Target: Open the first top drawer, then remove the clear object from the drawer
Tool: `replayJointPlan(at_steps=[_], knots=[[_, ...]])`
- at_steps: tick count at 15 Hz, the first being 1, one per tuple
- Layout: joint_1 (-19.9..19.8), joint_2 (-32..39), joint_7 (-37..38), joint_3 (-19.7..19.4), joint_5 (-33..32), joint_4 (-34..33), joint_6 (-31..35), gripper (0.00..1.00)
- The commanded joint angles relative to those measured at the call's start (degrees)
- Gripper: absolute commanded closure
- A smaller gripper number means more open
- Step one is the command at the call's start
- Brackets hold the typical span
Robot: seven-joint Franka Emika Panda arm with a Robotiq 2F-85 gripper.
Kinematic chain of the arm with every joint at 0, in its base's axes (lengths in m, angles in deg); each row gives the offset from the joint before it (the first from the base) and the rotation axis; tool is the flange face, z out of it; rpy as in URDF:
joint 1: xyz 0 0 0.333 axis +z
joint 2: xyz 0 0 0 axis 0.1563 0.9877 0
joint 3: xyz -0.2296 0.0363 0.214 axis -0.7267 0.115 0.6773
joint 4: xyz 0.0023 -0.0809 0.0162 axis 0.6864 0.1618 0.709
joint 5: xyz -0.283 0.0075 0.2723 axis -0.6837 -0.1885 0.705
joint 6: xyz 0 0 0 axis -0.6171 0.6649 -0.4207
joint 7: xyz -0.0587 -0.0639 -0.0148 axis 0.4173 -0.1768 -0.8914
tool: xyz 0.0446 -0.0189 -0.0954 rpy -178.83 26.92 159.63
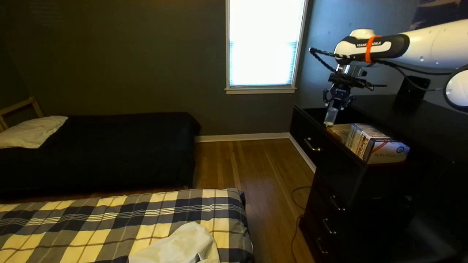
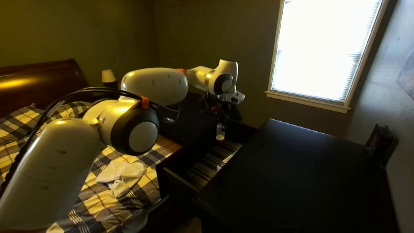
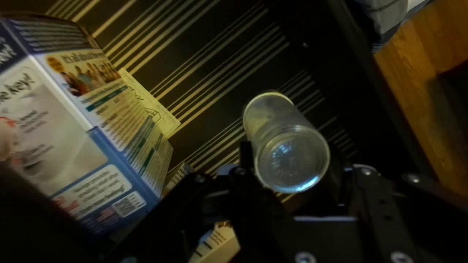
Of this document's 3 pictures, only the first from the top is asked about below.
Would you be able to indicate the drawer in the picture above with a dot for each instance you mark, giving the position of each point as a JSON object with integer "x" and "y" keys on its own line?
{"x": 329, "y": 160}

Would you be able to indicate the black dresser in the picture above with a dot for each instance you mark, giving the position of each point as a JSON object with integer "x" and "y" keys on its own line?
{"x": 384, "y": 190}

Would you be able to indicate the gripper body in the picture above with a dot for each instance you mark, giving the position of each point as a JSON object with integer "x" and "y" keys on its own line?
{"x": 340, "y": 92}

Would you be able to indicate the window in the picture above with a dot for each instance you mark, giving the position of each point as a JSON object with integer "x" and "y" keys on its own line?
{"x": 265, "y": 44}

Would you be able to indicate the white pillow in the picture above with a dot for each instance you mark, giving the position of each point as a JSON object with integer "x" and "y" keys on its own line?
{"x": 31, "y": 131}

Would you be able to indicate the white crumpled cloth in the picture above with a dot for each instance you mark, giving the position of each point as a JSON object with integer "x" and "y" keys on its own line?
{"x": 175, "y": 246}

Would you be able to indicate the bed with plaid cover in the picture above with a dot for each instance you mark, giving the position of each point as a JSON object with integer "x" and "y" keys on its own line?
{"x": 91, "y": 226}

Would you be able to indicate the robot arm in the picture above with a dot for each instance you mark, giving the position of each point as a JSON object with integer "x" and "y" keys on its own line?
{"x": 431, "y": 44}

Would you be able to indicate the black speaker box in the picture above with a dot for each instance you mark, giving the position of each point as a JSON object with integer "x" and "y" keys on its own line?
{"x": 411, "y": 91}

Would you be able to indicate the white cardboard box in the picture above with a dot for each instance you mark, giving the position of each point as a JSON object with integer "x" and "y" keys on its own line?
{"x": 384, "y": 149}

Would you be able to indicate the bed with black cover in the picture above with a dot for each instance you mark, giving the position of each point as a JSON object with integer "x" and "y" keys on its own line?
{"x": 109, "y": 149}

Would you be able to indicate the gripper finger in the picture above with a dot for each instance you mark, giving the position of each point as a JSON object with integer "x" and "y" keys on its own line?
{"x": 346, "y": 103}
{"x": 326, "y": 98}

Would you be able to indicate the clear plastic cup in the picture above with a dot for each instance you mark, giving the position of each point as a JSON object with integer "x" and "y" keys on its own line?
{"x": 331, "y": 117}

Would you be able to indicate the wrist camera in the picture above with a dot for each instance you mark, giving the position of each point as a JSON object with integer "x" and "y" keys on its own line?
{"x": 347, "y": 80}

